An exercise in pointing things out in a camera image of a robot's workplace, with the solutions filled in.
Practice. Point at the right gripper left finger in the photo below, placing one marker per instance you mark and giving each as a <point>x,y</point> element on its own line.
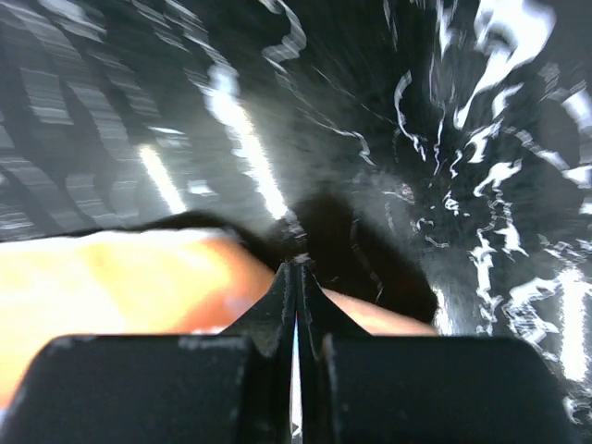
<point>231,387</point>

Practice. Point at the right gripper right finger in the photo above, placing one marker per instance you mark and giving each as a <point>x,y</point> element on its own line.
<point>361,388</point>

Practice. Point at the orange blue dotted towel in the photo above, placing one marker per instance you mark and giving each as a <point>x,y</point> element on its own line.
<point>159,281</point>

